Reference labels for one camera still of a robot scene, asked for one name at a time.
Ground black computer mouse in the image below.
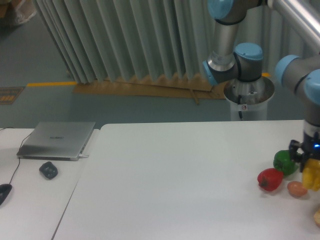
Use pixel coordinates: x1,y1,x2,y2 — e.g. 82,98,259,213
0,183,13,205

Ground black mouse cable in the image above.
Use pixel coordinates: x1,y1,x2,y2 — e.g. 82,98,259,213
0,127,35,186

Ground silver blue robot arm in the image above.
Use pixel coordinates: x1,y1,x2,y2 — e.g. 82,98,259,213
203,0,320,171

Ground silver closed laptop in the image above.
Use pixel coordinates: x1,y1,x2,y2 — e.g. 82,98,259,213
16,121,96,161

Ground pale round fruit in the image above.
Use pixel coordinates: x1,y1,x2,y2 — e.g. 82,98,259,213
313,210,320,227

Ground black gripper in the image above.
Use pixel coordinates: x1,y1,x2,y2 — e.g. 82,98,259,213
288,133,320,173

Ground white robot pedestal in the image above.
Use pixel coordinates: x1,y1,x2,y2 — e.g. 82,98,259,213
223,76,275,121

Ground black earbuds case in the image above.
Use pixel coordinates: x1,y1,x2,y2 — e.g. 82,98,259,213
39,161,59,180

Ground yellow bell pepper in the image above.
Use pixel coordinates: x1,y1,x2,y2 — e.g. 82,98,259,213
302,158,320,192

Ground red bell pepper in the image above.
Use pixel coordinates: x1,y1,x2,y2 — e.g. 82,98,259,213
257,168,284,192

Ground brown egg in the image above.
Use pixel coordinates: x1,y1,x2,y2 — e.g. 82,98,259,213
287,181,308,197

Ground pale green pleated curtain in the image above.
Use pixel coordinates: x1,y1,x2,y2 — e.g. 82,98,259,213
33,0,320,88

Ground green bell pepper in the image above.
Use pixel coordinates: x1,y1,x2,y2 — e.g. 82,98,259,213
273,150,299,176

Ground white usb plug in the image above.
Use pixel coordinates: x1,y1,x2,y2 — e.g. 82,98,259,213
78,154,89,159

